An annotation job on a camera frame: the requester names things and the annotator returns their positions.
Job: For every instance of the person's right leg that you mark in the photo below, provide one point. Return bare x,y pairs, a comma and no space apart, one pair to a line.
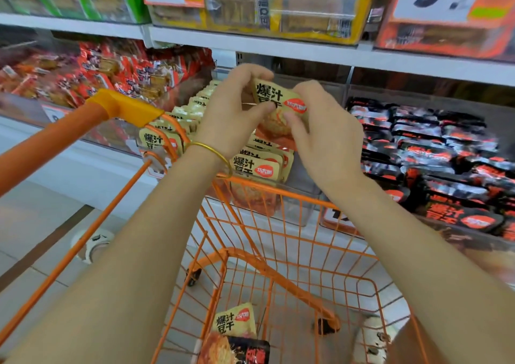
418,350

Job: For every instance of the pile of black orange snacks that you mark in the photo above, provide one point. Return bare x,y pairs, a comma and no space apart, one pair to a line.
237,327

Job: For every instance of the stack of orange trimmed packets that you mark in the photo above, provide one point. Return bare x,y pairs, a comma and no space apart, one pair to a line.
434,42

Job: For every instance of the person's white sandal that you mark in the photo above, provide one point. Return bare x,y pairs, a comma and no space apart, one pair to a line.
92,243
370,343

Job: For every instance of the pile of red tan packets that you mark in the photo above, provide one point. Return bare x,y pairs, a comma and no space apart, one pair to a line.
104,70

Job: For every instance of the stack of yellow trimmed packets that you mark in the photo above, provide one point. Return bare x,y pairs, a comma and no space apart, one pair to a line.
282,9

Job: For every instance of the row of black orange snacks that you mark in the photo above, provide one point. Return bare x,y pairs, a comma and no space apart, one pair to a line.
499,178
463,215
378,162

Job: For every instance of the person's right hand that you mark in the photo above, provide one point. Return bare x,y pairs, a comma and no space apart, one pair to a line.
330,142

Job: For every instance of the person's left forearm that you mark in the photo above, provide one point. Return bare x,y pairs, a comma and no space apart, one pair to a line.
104,295

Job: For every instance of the orange shopping cart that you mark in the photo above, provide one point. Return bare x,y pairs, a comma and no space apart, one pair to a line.
48,142

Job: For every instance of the yellow orange snack packet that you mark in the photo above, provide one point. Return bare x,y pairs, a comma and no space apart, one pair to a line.
278,98

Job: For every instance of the person's left hand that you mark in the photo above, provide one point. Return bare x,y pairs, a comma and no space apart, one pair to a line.
225,122

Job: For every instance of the person's right forearm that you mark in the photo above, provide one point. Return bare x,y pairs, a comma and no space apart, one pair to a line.
434,279

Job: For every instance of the person's left white sandal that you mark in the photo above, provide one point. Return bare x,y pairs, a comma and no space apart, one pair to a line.
92,243

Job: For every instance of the person's right white sandal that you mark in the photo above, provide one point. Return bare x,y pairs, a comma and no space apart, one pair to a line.
370,343

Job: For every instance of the row of yellow orange snacks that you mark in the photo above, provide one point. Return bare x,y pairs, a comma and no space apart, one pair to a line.
157,138
257,166
197,102

